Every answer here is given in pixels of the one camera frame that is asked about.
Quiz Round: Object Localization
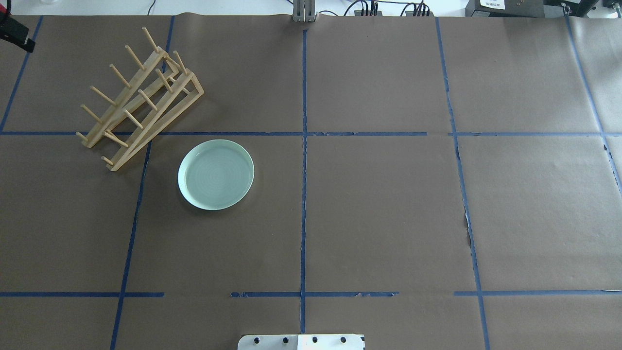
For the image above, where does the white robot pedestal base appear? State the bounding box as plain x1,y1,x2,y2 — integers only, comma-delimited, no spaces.
237,333,366,350

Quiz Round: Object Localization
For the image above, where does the aluminium frame post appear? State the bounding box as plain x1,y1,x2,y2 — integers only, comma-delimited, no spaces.
290,0,317,23

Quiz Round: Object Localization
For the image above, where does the light green ceramic plate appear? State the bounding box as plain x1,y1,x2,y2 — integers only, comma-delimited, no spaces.
177,139,255,210

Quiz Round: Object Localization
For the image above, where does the black electronics box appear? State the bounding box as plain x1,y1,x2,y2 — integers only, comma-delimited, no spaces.
465,0,572,18

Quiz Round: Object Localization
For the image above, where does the wooden dish rack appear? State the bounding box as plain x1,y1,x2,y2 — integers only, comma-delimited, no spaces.
76,27,205,172

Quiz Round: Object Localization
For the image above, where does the black cable connector block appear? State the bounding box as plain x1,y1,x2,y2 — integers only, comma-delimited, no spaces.
348,0,383,17

